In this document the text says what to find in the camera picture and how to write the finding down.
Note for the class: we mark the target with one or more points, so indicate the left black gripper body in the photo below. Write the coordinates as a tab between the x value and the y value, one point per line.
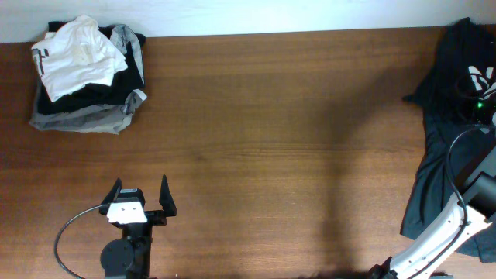
156	215

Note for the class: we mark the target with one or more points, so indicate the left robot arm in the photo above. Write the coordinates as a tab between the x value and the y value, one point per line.
128	257

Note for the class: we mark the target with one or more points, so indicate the white folded t-shirt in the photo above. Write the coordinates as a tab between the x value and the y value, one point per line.
74	56

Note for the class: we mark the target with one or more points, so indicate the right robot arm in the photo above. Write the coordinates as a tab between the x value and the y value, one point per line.
452	206

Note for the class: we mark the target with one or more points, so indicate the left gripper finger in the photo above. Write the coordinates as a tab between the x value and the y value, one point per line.
165	199
111	196

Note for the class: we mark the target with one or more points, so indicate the dark green Nike t-shirt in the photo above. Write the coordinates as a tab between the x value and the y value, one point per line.
451	139

